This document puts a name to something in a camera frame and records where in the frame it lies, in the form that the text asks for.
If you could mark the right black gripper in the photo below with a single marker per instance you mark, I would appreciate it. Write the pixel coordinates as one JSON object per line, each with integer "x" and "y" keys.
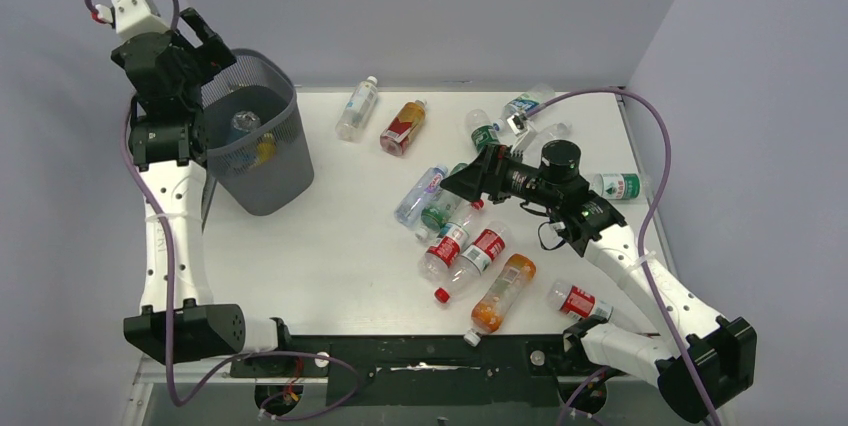
{"x": 485, "y": 175}

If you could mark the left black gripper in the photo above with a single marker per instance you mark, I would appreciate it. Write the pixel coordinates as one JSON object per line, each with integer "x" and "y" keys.
{"x": 210, "y": 56}

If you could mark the clear blue cap bottle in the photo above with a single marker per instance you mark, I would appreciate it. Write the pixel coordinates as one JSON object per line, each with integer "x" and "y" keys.
{"x": 242, "y": 124}

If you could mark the orange juice bottle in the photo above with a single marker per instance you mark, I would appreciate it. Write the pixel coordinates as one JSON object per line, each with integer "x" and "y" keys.
{"x": 490, "y": 311}

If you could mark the yellow honey pomelo bottle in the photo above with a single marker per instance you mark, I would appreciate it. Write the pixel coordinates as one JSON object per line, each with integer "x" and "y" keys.
{"x": 265, "y": 148}

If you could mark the green cap clear bottle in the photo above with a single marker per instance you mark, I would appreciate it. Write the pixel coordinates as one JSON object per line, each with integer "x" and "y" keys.
{"x": 617, "y": 186}

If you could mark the red label bottle front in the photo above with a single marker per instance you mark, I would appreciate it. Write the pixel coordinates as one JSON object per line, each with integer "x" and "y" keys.
{"x": 576, "y": 303}

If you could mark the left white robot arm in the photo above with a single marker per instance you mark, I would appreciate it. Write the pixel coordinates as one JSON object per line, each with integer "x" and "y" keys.
{"x": 178, "y": 320}

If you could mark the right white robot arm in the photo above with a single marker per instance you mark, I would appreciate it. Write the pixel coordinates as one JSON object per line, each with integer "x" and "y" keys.
{"x": 699, "y": 360}

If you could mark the grey ribbed waste bin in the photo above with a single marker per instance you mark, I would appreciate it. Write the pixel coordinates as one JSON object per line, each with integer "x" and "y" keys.
{"x": 255, "y": 83}

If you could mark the green tinted bottle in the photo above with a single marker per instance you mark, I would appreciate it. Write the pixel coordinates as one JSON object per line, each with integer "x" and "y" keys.
{"x": 436, "y": 214}

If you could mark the red label bottle upper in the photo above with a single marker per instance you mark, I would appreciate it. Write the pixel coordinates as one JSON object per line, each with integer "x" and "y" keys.
{"x": 450, "y": 242}

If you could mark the green label clear bottle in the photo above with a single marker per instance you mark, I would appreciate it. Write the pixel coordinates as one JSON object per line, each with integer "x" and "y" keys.
{"x": 480, "y": 129}

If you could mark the red label bottle lower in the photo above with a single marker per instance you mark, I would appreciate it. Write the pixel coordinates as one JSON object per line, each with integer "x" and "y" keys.
{"x": 474, "y": 260}

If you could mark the pink blue label bottle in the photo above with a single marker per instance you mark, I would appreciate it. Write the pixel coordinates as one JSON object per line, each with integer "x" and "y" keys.
{"x": 408, "y": 211}

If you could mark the red yellow label bottle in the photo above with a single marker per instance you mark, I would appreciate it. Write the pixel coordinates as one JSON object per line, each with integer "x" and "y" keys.
{"x": 404, "y": 128}

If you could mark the plain clear bottle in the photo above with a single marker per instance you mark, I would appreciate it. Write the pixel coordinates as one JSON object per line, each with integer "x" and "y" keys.
{"x": 557, "y": 131}

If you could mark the blue label clear bottle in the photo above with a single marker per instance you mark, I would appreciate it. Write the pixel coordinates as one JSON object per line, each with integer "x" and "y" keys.
{"x": 528, "y": 101}

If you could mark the clear bottle white label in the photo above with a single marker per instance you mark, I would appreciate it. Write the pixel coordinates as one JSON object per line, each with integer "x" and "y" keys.
{"x": 357, "y": 110}

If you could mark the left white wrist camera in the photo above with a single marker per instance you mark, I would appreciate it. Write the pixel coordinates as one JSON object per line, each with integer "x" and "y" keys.
{"x": 136, "y": 17}

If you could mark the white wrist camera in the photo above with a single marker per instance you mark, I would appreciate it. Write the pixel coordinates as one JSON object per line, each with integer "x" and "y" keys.
{"x": 136, "y": 17}
{"x": 522, "y": 128}

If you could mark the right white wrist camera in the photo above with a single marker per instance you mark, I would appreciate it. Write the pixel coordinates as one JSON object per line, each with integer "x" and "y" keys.
{"x": 522, "y": 128}

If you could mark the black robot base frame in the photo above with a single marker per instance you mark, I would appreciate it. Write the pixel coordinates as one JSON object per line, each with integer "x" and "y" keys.
{"x": 432, "y": 370}

